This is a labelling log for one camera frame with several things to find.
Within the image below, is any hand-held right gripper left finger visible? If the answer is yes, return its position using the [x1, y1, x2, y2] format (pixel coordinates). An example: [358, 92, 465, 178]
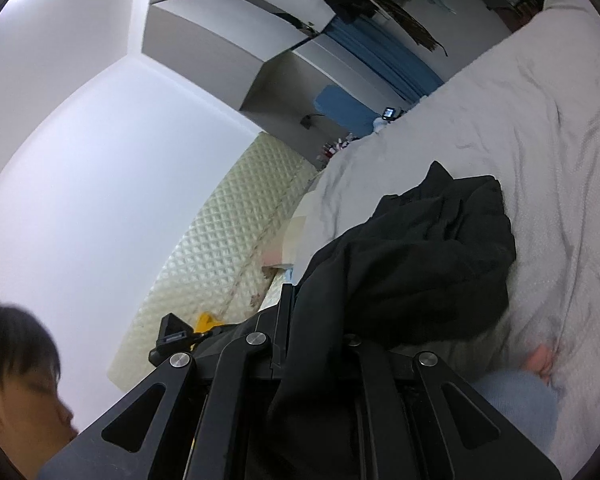
[36, 284, 301, 480]

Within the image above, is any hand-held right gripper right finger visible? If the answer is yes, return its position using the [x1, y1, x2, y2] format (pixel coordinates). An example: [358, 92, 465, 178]
[342, 332, 563, 480]

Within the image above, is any black puffer jacket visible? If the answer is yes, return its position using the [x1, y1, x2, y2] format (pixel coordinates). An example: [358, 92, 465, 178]
[267, 161, 517, 480]

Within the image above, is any yellow cushion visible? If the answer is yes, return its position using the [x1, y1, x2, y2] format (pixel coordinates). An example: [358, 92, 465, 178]
[192, 311, 228, 351]

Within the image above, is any cream quilted headboard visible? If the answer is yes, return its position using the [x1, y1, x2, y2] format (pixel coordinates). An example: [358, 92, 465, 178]
[107, 132, 321, 396]

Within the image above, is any pastel checked pillow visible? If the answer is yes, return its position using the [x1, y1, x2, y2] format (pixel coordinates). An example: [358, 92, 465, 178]
[262, 205, 311, 268]

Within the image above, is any person's head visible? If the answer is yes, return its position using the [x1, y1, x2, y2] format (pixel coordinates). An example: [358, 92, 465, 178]
[0, 301, 76, 480]

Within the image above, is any row of cosmetic bottles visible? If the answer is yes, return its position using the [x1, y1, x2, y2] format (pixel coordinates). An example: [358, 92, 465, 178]
[320, 132, 356, 166]

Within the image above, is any grey duvet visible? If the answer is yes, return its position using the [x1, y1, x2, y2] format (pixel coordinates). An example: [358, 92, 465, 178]
[307, 0, 600, 461]

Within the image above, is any blue curtain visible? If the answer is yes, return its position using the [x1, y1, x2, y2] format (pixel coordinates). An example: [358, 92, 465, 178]
[325, 15, 443, 103]

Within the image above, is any white wardrobe cabinet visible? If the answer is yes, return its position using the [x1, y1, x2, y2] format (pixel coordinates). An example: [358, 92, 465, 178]
[141, 0, 361, 133]

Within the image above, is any brown patterned garment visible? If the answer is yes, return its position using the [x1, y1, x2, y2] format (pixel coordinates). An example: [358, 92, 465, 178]
[340, 0, 448, 56]

